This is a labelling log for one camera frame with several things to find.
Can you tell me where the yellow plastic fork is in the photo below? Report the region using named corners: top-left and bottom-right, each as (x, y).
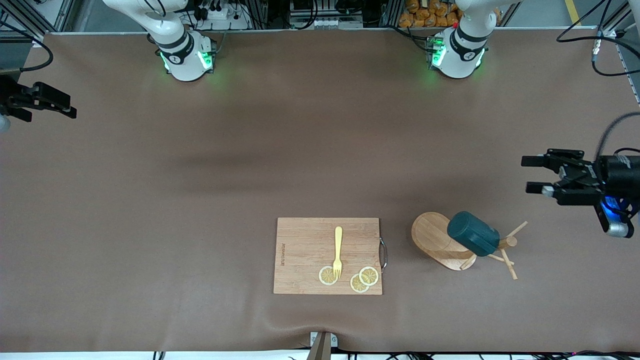
top-left (332, 226), bottom-right (344, 280)

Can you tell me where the aluminium frame post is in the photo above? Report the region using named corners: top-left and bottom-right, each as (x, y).
top-left (599, 0), bottom-right (640, 41)
top-left (0, 0), bottom-right (76, 43)

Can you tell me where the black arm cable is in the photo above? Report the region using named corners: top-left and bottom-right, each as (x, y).
top-left (0, 20), bottom-right (55, 74)
top-left (556, 0), bottom-right (640, 156)

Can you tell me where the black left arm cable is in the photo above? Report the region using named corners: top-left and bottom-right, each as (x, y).
top-left (556, 0), bottom-right (640, 156)

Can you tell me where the metal table edge bracket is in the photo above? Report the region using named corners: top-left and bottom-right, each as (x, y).
top-left (306, 331), bottom-right (338, 360)

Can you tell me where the wooden mug tree rack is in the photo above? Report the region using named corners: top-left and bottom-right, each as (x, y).
top-left (411, 211), bottom-right (529, 281)

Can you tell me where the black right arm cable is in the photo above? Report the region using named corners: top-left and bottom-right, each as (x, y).
top-left (0, 20), bottom-right (55, 74)

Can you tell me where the bamboo cutting board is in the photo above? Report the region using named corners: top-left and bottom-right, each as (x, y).
top-left (273, 217), bottom-right (388, 296)

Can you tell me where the teal cup with yellow inside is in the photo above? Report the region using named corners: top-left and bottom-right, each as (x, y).
top-left (446, 210), bottom-right (501, 257)

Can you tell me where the grey electronics box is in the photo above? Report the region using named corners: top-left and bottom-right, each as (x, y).
top-left (290, 0), bottom-right (365, 30)

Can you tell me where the white power strip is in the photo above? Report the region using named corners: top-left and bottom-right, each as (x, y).
top-left (192, 2), bottom-right (251, 30)

